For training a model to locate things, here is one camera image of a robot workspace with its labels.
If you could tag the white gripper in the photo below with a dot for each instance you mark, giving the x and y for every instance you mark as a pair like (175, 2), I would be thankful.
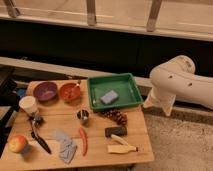
(160, 98)

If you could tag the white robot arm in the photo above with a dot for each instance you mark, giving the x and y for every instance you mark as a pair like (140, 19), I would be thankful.
(177, 77)

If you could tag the green plastic tray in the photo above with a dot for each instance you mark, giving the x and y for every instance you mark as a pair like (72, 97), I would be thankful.
(123, 85)

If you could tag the grey blue sponge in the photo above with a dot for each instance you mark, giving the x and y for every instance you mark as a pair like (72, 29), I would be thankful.
(109, 97)

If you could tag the black rectangular block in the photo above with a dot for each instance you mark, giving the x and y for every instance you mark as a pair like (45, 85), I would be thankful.
(119, 131)

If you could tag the yellow wooden wedge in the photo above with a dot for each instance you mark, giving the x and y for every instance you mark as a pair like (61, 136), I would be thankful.
(121, 149)

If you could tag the small metal cup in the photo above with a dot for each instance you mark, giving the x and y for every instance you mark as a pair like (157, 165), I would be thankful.
(83, 116)

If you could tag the red chili pepper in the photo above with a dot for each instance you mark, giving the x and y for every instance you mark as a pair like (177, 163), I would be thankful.
(83, 136)

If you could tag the orange bowl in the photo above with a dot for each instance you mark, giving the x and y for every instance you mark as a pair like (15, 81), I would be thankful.
(70, 91)

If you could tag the grey crumpled cloth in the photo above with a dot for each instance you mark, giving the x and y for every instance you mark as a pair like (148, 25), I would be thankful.
(68, 146)

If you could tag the purple bowl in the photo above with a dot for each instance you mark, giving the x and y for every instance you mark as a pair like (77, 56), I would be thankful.
(45, 91)

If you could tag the white paper cup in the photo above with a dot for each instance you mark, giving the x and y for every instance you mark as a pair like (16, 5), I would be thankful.
(29, 104)

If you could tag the red apple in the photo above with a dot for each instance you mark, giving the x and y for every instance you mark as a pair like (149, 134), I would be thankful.
(18, 144)

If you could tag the black handled fork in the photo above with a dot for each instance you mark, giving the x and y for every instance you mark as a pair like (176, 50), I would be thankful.
(35, 122)

